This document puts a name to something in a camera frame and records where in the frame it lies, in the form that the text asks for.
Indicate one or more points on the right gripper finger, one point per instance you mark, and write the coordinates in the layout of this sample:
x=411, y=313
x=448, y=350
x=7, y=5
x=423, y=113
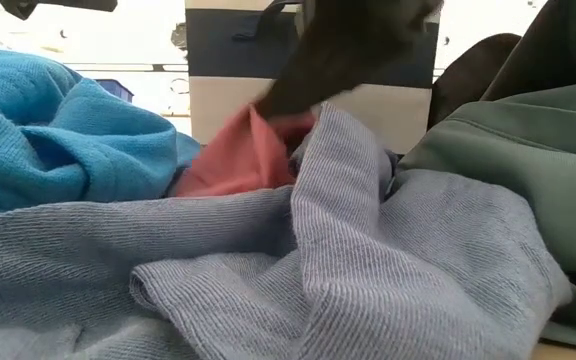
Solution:
x=353, y=72
x=293, y=85

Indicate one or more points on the navy white striped fabric bin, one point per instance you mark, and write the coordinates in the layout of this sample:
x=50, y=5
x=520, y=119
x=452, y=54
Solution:
x=228, y=110

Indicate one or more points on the red garment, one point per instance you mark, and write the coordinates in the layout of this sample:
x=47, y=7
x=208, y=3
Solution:
x=238, y=160

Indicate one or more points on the grey-blue knit garment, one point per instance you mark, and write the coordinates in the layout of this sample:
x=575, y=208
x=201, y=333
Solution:
x=318, y=250

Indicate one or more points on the grey-green button shirt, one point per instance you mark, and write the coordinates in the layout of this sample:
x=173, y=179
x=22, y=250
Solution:
x=518, y=175

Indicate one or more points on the bright blue garment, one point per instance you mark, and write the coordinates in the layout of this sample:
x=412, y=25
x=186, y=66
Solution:
x=68, y=140

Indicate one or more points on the black hanging device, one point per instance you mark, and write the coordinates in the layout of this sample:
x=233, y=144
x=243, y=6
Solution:
x=180, y=37

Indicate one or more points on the blue plastic crate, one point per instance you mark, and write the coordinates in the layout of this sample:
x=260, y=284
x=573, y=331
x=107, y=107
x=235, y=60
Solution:
x=115, y=90

